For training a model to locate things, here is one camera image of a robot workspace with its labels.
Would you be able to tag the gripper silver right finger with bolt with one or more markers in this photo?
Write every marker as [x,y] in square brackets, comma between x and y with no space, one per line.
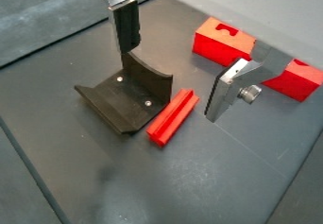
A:
[237,82]

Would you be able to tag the black curved fixture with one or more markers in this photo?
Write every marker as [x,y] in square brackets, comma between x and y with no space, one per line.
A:
[131,97]

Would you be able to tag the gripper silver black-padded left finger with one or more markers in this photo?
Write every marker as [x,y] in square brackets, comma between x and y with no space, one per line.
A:
[125,17]

